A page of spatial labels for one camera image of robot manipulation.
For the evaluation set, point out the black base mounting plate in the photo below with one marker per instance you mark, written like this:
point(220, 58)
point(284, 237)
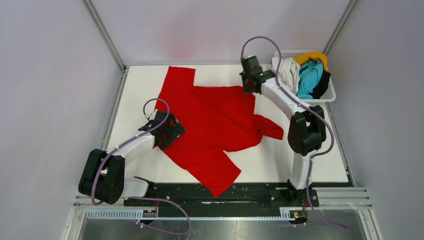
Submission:
point(257, 199)

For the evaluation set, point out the aluminium frame rail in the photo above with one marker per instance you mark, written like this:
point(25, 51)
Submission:
point(324, 198)

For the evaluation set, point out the white t-shirt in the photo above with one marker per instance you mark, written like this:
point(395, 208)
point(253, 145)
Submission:
point(288, 72)

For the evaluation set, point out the yellow t-shirt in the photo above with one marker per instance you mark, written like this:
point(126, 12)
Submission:
point(315, 56)

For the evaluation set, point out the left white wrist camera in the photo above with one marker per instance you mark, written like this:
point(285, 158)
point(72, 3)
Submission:
point(152, 115)

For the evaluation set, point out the red t-shirt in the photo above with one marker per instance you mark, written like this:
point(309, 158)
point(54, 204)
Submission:
point(217, 120)

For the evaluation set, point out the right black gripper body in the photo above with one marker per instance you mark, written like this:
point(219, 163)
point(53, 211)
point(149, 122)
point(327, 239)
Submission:
point(247, 88)

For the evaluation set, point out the teal t-shirt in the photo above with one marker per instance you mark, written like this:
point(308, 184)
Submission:
point(310, 74)

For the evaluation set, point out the black t-shirt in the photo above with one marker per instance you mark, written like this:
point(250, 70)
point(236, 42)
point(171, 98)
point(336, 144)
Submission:
point(322, 86)

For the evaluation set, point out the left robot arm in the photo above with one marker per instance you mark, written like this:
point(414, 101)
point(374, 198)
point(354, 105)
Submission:
point(103, 178)

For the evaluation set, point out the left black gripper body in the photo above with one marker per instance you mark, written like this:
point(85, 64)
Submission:
point(172, 133)

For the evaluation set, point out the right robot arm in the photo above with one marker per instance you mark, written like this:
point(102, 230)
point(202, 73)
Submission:
point(306, 132)

